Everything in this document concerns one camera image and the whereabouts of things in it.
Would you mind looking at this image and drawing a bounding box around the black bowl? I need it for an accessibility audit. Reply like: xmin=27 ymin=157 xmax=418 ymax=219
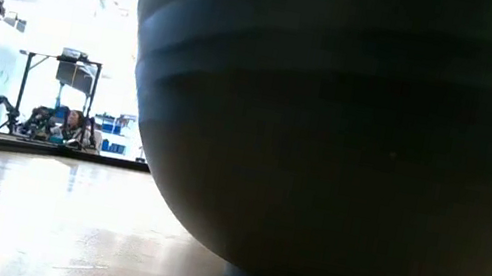
xmin=89 ymin=0 xmax=492 ymax=276

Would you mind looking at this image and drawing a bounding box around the shelf with blue bins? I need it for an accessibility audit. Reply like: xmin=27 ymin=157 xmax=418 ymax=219
xmin=89 ymin=108 xmax=140 ymax=158

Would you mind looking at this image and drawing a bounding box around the person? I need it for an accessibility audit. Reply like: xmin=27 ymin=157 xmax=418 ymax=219
xmin=48 ymin=105 xmax=97 ymax=150

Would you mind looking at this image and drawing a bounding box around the black stand with screen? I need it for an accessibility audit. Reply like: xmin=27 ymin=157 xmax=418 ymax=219
xmin=4 ymin=38 xmax=106 ymax=148

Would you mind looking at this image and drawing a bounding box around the black aluminium table frame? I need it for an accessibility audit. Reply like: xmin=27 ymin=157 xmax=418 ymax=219
xmin=0 ymin=133 xmax=153 ymax=185

